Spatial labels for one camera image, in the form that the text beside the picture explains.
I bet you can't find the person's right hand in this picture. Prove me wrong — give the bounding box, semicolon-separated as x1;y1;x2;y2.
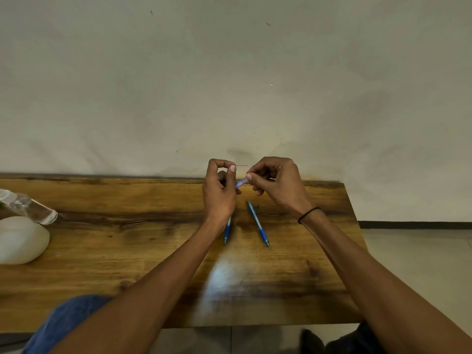
246;157;314;220

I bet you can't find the person's dark trouser leg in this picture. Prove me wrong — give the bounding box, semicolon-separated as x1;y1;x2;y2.
300;321;386;354

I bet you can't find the black wristband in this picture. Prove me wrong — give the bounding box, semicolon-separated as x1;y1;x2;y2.
297;206;322;224

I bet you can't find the person's blue jeans leg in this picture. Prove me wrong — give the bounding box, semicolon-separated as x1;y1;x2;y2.
21;294;113;354

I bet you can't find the clear plastic bottle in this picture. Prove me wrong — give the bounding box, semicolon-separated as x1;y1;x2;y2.
0;188;59;225

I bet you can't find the person's right forearm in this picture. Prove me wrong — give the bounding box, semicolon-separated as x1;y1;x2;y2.
299;208;472;354

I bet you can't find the person's left hand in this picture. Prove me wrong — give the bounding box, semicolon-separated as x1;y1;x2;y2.
202;159;237;228

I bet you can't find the white rounded object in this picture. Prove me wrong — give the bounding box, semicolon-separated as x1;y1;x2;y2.
0;216;51;265

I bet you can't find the person's left forearm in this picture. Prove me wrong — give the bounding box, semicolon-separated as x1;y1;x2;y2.
50;217;232;354

